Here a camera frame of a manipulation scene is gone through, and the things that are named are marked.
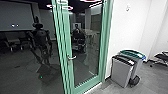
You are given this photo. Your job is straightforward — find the green framed glass door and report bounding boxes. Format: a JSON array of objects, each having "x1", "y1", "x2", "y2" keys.
[{"x1": 0, "y1": 0, "x2": 114, "y2": 94}]

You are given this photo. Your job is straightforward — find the round green rimmed trash bin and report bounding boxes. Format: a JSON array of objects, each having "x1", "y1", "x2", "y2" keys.
[{"x1": 118, "y1": 49, "x2": 148, "y2": 84}]

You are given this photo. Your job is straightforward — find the person in dark clothes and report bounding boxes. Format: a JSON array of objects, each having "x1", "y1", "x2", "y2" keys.
[{"x1": 71, "y1": 23, "x2": 86, "y2": 51}]

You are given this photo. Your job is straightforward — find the silver door handle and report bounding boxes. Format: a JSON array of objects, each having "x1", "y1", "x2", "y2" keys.
[{"x1": 66, "y1": 54, "x2": 78, "y2": 62}]

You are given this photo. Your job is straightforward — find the small round wall sensor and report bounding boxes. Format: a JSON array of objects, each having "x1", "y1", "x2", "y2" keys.
[{"x1": 125, "y1": 4, "x2": 131, "y2": 11}]

